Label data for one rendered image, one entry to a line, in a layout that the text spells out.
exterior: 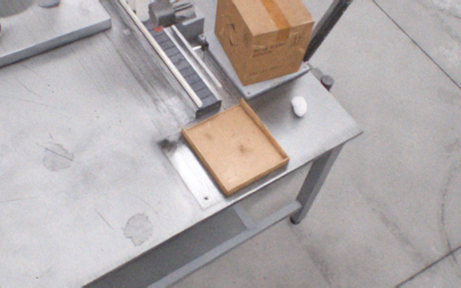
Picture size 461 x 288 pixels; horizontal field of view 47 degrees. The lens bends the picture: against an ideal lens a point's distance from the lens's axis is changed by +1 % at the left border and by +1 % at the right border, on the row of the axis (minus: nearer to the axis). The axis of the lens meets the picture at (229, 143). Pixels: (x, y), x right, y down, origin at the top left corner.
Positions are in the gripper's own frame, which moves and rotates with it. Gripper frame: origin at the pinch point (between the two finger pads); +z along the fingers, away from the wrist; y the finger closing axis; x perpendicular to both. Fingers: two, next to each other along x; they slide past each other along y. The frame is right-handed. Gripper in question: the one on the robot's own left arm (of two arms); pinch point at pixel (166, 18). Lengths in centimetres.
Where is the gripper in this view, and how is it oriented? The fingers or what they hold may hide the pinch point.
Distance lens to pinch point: 173.2
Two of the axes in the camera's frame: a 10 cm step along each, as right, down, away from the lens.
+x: 3.5, 9.1, 2.1
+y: -8.5, 4.0, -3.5
